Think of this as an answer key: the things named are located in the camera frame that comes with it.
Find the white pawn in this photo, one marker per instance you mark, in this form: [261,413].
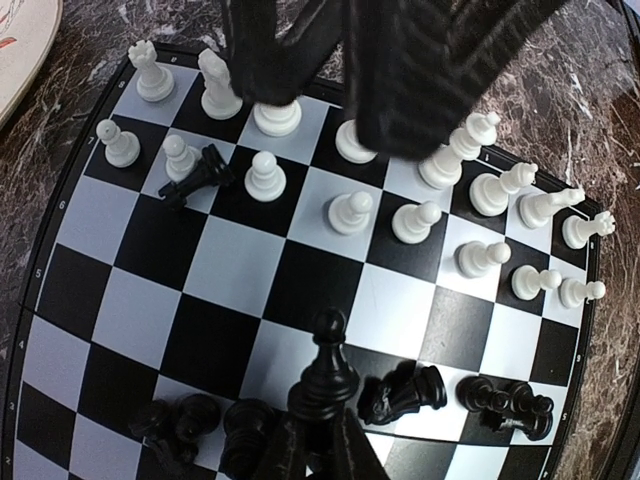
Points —
[411,223]
[122,148]
[265,180]
[475,259]
[349,214]
[181,158]
[573,293]
[527,282]

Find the white knight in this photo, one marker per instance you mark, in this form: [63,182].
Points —
[536,210]
[218,100]

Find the ceramic bird plate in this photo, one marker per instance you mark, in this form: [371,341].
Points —
[28,30]

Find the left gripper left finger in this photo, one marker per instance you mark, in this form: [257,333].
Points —
[285,457]

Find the black and grey chessboard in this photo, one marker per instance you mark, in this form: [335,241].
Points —
[127,300]

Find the white queen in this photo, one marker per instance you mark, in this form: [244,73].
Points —
[348,145]

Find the white rook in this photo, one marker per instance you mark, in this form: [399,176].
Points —
[577,231]
[155,82]

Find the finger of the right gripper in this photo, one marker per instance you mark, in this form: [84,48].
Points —
[415,69]
[274,71]

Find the fallen black knight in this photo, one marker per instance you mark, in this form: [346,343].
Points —
[401,391]

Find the white bishop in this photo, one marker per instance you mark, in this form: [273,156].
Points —
[277,121]
[489,194]

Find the white king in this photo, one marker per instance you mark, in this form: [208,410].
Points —
[444,167]

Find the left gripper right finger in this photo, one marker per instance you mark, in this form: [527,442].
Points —
[353,456]

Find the fallen black piece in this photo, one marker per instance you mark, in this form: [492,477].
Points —
[173,430]
[518,407]
[210,170]
[330,380]

